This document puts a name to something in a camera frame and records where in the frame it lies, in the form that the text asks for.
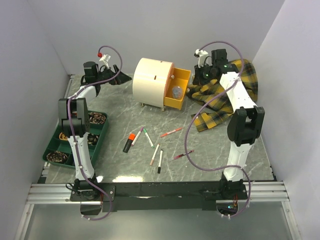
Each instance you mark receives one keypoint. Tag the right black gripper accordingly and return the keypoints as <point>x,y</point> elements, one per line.
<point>198,79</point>

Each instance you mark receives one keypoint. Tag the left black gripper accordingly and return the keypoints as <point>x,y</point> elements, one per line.
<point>120,78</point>

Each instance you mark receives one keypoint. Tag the clear tape roll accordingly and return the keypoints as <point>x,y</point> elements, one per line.
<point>177,92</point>

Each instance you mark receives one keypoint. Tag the round drawer organizer box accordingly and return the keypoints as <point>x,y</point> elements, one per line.
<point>153,81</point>

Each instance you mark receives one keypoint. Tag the orange red pen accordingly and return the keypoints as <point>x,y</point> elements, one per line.
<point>171,132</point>

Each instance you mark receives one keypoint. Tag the dark red pen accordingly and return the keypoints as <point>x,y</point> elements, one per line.
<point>182,155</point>

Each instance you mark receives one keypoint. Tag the black cap marker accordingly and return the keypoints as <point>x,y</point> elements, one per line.
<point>160,161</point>

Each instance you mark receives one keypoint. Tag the pink cap marker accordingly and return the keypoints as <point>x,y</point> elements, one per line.
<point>154,154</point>

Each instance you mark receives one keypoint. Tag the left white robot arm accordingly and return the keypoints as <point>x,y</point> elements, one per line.
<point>73,115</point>

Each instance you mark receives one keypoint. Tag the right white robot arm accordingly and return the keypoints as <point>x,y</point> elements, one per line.
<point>246,122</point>

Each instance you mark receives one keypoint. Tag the yellow plaid cloth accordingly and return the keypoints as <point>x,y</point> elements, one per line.
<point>221,107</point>

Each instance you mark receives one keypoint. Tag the green cap marker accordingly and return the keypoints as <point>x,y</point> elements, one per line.
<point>148,138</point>

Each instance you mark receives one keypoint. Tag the orange black highlighter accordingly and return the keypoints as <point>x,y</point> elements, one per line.
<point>129,142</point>

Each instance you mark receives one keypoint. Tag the purple cap marker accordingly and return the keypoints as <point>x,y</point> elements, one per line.
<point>137,136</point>

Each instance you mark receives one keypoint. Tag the yellow rubber bands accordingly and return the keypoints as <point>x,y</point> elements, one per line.
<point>62,137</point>

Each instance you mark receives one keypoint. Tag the green compartment tray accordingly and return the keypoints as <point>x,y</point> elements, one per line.
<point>55,144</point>

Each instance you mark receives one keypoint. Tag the black base beam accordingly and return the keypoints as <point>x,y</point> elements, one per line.
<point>133,196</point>

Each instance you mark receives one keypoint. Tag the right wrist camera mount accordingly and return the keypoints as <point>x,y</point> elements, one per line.
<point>201,55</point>

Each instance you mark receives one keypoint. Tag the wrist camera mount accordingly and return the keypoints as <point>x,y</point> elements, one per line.
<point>201,55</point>
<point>104,58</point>

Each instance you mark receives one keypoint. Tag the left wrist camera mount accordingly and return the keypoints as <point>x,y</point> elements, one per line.
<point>104,58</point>

